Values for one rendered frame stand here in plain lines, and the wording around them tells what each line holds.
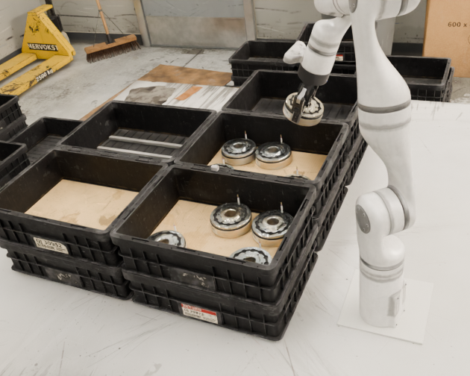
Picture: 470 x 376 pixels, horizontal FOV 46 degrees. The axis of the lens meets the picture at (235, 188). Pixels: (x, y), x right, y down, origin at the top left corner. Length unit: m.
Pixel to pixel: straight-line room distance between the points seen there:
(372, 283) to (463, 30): 2.95
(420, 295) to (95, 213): 0.85
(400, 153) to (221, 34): 3.75
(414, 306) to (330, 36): 0.64
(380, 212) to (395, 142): 0.14
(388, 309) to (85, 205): 0.84
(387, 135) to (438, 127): 1.00
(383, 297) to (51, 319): 0.80
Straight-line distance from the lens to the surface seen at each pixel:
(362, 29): 0.95
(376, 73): 0.96
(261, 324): 1.24
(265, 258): 1.22
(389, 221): 1.08
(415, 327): 1.30
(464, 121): 2.04
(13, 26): 5.42
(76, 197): 1.61
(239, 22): 4.58
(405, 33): 4.28
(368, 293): 1.22
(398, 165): 1.06
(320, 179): 1.32
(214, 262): 1.14
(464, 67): 4.00
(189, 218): 1.41
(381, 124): 0.99
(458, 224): 1.57
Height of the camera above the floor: 1.69
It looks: 35 degrees down
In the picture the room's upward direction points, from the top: 9 degrees counter-clockwise
